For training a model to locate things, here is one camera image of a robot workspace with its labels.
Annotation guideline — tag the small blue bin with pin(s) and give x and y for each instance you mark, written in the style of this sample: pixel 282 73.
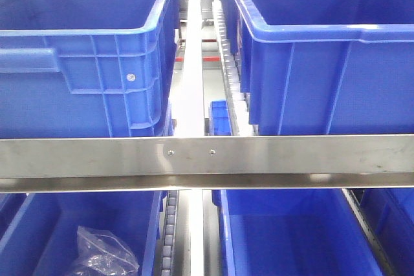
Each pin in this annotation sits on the small blue bin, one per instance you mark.
pixel 219 121

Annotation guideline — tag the upper roller track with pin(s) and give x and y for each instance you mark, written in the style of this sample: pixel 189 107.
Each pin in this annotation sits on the upper roller track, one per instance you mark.
pixel 237 101

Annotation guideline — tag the roller track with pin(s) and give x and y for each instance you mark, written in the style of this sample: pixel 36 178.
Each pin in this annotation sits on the roller track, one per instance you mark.
pixel 237 101
pixel 169 234

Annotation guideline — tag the lower right blue crate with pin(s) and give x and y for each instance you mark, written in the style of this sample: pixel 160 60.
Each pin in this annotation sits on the lower right blue crate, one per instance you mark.
pixel 291 232

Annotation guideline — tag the blue crate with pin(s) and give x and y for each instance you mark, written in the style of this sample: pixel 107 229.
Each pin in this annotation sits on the blue crate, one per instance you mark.
pixel 42 238
pixel 86 68
pixel 328 66
pixel 291 232

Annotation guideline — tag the upper right blue crate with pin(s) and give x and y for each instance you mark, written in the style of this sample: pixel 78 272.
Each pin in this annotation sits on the upper right blue crate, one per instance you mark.
pixel 328 66

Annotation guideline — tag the upper left blue crate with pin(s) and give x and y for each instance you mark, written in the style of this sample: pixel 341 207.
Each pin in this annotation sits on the upper left blue crate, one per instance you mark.
pixel 86 68

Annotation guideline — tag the steel rack front beam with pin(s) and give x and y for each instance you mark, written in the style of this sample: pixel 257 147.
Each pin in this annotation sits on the steel rack front beam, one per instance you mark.
pixel 207 162

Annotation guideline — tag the lower roller track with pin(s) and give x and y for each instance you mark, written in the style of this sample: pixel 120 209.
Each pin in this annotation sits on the lower roller track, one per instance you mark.
pixel 169 234

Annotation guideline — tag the clear plastic bag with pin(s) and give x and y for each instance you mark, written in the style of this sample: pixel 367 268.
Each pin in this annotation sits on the clear plastic bag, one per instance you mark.
pixel 102 253

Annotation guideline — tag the lower left blue crate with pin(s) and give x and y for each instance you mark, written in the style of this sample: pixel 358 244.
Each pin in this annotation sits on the lower left blue crate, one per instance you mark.
pixel 42 238

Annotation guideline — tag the white centre divider rail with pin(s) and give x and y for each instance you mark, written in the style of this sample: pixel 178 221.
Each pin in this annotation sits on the white centre divider rail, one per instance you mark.
pixel 190 96

